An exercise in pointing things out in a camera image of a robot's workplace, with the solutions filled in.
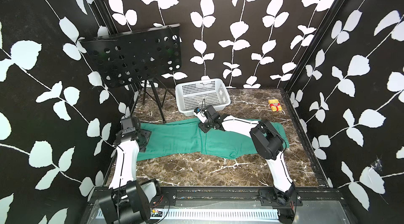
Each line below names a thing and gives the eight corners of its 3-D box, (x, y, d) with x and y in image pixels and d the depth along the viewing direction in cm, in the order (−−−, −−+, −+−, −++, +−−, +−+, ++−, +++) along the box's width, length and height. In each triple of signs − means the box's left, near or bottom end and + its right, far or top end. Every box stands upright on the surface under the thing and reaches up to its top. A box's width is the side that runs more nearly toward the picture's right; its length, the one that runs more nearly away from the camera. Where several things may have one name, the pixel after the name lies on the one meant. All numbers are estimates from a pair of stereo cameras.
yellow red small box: (271, 111, 111) (272, 109, 109) (267, 100, 117) (268, 99, 115) (281, 111, 111) (283, 109, 109) (277, 101, 117) (278, 99, 115)
